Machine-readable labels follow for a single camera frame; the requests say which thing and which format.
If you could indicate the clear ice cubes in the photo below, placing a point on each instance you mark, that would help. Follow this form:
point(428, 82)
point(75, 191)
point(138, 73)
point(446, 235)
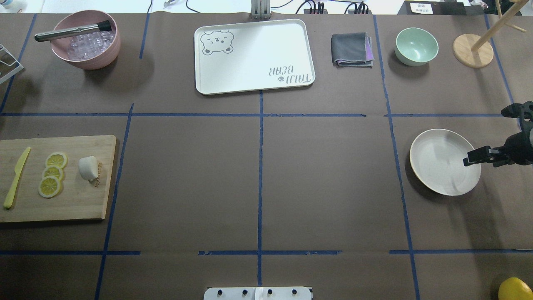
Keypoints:
point(90, 45)

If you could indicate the mint green bowl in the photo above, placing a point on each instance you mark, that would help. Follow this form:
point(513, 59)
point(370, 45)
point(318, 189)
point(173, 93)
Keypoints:
point(415, 46)

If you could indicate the white bear tray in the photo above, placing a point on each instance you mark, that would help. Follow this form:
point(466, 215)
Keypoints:
point(242, 57)

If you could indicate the yellow lemon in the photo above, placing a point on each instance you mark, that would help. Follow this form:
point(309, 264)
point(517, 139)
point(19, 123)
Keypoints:
point(514, 288)

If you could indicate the lemon slice middle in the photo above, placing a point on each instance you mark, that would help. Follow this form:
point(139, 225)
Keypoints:
point(54, 171)

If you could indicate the white wire cup rack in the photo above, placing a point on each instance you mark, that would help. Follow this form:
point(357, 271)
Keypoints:
point(9, 65)

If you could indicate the lemon slice bottom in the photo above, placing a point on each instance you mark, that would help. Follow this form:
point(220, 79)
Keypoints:
point(49, 187)

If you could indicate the yellow plastic knife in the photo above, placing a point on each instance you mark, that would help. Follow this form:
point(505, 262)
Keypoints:
point(10, 196)

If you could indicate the lemon slice top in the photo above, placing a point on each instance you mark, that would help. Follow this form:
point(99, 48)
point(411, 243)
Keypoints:
point(57, 159)

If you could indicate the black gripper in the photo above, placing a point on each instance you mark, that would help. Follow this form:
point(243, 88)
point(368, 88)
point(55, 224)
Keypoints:
point(521, 146)

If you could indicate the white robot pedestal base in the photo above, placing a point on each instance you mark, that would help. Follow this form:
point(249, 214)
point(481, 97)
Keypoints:
point(259, 293)

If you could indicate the lemon slice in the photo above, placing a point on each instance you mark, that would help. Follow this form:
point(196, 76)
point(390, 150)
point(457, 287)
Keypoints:
point(54, 171)
point(57, 159)
point(49, 187)

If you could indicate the folded grey cloth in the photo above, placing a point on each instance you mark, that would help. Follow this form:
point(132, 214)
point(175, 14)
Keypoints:
point(352, 50)

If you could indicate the pink bowl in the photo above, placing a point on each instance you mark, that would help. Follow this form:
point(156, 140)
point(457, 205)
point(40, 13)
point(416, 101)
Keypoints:
point(60, 47)

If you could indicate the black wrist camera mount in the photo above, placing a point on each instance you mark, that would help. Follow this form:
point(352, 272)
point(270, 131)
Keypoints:
point(523, 112)

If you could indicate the cream round plate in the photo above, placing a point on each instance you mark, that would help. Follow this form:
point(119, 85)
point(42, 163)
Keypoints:
point(436, 157)

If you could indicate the black power strip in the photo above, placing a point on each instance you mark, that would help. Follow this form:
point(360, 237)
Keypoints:
point(334, 7)

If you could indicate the black box device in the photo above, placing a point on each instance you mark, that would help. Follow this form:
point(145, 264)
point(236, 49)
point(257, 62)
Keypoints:
point(432, 7)

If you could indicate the aluminium frame post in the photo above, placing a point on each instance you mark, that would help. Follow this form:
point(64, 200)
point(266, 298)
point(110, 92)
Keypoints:
point(260, 9)

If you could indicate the wooden mug stand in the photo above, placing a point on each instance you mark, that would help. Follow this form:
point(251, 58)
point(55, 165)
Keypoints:
point(476, 51)

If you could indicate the wooden cutting board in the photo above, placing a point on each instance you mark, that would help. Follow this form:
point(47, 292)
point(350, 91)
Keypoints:
point(78, 199)

